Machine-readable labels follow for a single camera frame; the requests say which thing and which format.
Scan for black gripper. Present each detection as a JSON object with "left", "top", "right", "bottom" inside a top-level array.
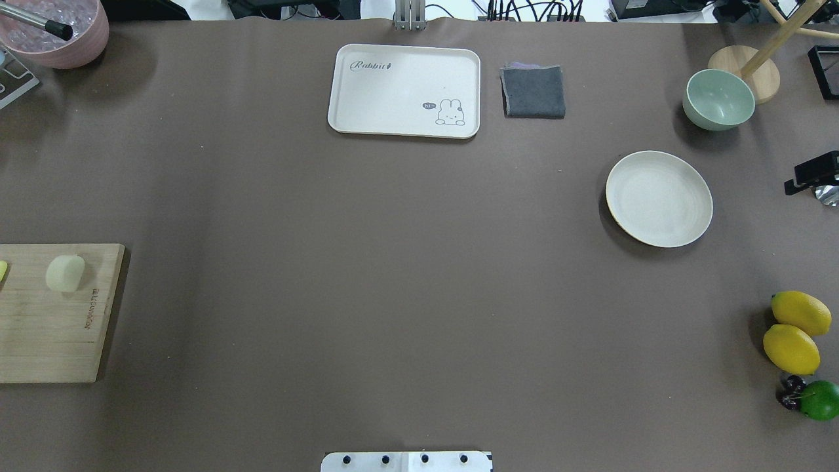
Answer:
[{"left": 785, "top": 151, "right": 838, "bottom": 196}]

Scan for cream round plate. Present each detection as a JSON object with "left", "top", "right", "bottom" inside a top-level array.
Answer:
[{"left": 605, "top": 150, "right": 714, "bottom": 248}]

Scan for cream rabbit tray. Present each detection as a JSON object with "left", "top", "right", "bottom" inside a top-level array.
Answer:
[{"left": 327, "top": 44, "right": 480, "bottom": 138}]

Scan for white steamed bun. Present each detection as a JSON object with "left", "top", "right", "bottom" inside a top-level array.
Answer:
[{"left": 45, "top": 254, "right": 86, "bottom": 293}]

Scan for steel scoop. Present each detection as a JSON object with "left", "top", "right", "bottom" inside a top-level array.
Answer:
[{"left": 813, "top": 185, "right": 839, "bottom": 207}]

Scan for wooden mug tree stand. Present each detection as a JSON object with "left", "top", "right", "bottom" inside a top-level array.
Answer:
[{"left": 707, "top": 1, "right": 837, "bottom": 104}]

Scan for mint green bowl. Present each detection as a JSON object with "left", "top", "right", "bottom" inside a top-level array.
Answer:
[{"left": 681, "top": 69, "right": 757, "bottom": 132}]

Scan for yellow lemon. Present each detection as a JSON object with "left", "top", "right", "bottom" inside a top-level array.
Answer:
[
  {"left": 771, "top": 290, "right": 832, "bottom": 336},
  {"left": 763, "top": 324, "right": 821, "bottom": 376}
]

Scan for dark cherries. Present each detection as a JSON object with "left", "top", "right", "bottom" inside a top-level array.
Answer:
[{"left": 776, "top": 374, "right": 807, "bottom": 410}]

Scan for green lime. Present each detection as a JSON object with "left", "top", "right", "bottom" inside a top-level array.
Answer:
[{"left": 800, "top": 380, "right": 838, "bottom": 421}]

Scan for grey folded cloth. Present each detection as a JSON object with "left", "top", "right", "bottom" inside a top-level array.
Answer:
[{"left": 500, "top": 62, "right": 567, "bottom": 119}]

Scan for pink bowl of ice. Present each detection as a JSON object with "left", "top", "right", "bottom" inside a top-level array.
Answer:
[{"left": 2, "top": 1, "right": 109, "bottom": 69}]

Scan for bamboo cutting board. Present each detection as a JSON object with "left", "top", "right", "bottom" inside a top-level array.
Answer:
[{"left": 1, "top": 244, "right": 125, "bottom": 384}]

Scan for aluminium frame post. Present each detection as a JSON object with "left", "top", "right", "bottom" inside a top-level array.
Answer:
[{"left": 393, "top": 0, "right": 427, "bottom": 31}]

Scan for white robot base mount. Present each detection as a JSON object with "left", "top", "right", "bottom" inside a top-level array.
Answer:
[{"left": 320, "top": 450, "right": 494, "bottom": 471}]

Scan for steel ice scoop handle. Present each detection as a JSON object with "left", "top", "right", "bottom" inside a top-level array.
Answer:
[{"left": 1, "top": 2, "right": 74, "bottom": 41}]

